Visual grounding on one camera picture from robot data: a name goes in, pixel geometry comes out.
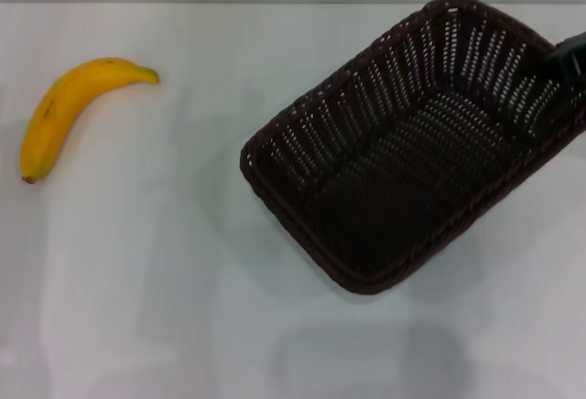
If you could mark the black woven plastic basket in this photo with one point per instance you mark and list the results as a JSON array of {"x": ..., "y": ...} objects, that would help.
[{"x": 403, "y": 197}]

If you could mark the yellow banana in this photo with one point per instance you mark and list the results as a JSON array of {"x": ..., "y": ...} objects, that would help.
[{"x": 50, "y": 115}]

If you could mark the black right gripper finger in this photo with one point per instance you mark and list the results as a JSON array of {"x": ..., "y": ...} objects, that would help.
[{"x": 572, "y": 53}]

